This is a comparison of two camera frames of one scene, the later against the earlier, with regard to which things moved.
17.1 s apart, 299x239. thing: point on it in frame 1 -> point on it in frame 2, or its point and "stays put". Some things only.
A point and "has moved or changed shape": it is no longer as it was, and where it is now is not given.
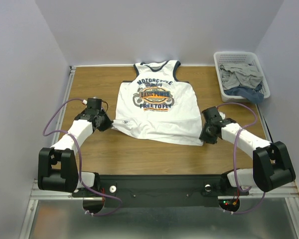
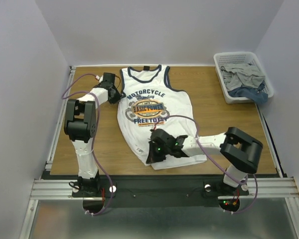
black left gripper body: x=99 y=115 -> x=116 y=96
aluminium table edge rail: x=37 y=193 stays put
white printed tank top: x=156 y=106 has moved or changed shape
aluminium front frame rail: x=290 y=192 stays put
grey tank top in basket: x=233 y=74 stays put
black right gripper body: x=206 y=133 -> x=155 y=150
